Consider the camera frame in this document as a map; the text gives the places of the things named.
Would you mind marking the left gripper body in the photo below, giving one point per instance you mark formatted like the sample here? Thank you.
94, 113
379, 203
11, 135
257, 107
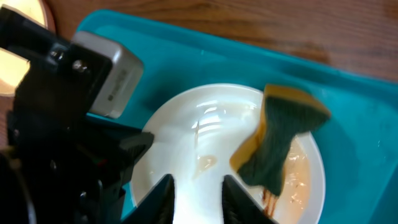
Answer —
58, 166

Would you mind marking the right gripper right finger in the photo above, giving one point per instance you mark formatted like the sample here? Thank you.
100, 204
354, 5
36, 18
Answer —
238, 207

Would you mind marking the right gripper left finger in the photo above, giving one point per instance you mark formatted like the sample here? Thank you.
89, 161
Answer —
158, 206

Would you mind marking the white plate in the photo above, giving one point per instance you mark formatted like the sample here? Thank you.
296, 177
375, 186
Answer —
196, 133

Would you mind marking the green yellow sponge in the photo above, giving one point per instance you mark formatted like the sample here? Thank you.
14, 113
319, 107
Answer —
285, 113

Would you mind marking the teal plastic tray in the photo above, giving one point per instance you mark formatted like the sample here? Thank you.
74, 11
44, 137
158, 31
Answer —
358, 145

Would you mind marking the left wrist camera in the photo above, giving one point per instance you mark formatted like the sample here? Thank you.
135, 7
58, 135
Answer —
123, 78

